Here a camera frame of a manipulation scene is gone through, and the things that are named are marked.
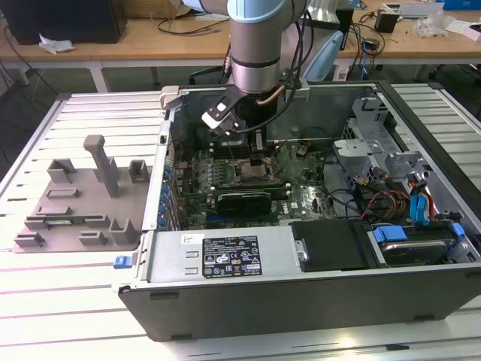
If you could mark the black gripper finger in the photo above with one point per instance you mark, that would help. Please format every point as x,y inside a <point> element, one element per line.
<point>258,144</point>

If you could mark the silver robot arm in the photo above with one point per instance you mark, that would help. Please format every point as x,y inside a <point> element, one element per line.
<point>255,37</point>

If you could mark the CPU socket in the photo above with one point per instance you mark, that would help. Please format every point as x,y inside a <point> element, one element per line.
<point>248,174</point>

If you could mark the black graphics card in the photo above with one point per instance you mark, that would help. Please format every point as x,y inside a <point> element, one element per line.
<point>244,206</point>

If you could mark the green motherboard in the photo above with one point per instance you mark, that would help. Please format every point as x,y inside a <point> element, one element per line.
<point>312,195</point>

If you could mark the grey plastic case latch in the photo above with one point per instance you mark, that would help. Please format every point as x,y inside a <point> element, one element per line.
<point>169,97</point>

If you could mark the silver metal drive cage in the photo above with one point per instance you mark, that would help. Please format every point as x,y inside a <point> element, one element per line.
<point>357,148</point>

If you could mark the tall black box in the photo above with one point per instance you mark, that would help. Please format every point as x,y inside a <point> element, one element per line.
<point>347,22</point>

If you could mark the wooden desk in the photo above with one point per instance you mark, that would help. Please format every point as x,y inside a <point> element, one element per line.
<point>150,45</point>

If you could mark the small black device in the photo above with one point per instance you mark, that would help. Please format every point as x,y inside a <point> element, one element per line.
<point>372,44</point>

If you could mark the silver power supply unit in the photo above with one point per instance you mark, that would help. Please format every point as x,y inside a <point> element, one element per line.
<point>169,255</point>

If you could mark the brown cardboard box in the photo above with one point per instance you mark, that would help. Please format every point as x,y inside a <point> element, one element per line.
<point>158,7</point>

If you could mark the small black cube adapter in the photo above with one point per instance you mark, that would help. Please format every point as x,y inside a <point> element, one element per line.
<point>385,22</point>

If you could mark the open black PC case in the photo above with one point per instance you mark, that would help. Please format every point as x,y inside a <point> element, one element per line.
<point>263,308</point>

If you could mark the blue plastic latch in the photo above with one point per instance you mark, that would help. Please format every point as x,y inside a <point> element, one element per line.
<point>121,262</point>

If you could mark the grey plastic parts rack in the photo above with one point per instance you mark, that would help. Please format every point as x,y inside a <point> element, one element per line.
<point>86,210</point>

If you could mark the green RAM stick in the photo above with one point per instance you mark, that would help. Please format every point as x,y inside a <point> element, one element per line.
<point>88,219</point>

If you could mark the flat silver tray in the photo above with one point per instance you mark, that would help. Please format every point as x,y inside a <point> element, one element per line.
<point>413,9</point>

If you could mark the hard disk in blue carrier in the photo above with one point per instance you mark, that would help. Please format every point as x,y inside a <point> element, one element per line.
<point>413,252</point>

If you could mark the clear plastic bags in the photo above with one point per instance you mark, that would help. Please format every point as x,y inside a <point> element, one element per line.
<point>432,24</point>

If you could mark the black computer tower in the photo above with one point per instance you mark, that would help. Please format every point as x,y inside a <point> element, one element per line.
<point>75,19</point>

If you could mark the crumpled white paper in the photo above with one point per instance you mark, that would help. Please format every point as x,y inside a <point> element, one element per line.
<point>56,45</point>

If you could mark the small white box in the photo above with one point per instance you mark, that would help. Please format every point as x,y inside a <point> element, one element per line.
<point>473,32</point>

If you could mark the blue box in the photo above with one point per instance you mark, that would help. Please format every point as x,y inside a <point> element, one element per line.
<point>462,3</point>

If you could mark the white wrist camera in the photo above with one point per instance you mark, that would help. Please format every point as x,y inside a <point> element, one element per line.
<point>215,114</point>

